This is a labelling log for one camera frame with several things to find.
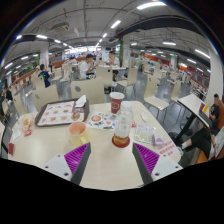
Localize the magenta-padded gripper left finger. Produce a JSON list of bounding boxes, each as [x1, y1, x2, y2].
[[41, 142, 92, 185]]

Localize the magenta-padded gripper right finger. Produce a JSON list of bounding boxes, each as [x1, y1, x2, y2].
[[131, 142, 184, 186]]

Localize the clear plastic tea bottle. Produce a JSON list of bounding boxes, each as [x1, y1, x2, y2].
[[113, 100, 135, 148]]

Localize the pale yellow mug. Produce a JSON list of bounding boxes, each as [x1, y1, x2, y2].
[[68, 121, 91, 147]]

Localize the red-lettered white notice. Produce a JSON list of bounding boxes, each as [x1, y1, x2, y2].
[[158, 139, 177, 158]]

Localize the clear plastic wrapper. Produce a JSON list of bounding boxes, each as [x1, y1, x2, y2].
[[134, 124, 157, 145]]

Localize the small white paper packet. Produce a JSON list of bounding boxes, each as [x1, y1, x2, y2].
[[139, 112, 149, 123]]

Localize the brown food in wrapper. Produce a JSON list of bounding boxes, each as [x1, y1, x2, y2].
[[70, 111, 82, 122]]

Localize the colourful printed flyer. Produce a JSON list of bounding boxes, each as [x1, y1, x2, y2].
[[86, 110, 117, 132]]

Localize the dark brown food tray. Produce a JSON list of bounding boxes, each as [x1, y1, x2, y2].
[[34, 98, 90, 128]]

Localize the white paper napkin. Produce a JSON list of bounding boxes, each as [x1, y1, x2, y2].
[[74, 94, 88, 108]]

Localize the red paper cup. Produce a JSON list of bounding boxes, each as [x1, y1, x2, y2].
[[109, 91, 125, 115]]

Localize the clear plastic food bag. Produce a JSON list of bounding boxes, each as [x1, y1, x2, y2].
[[18, 113, 35, 134]]

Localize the white paper card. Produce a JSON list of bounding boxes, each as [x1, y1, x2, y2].
[[9, 128, 24, 143]]

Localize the small red carton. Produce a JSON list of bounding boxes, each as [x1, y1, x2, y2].
[[7, 142, 15, 156]]

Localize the beige canteen chairs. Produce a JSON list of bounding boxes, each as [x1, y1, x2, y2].
[[11, 56, 183, 113]]

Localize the white neighbouring table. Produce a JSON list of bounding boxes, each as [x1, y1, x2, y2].
[[176, 93, 213, 144]]

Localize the person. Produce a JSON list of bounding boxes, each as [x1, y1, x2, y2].
[[106, 50, 120, 67], [36, 63, 52, 88], [199, 116, 224, 161], [0, 87, 14, 114], [176, 93, 221, 158], [79, 53, 98, 80]]

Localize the ceiling air conditioner unit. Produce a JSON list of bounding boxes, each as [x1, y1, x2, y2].
[[49, 21, 70, 34]]

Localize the ceiling strip lights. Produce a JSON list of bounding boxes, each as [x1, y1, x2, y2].
[[3, 1, 213, 73]]

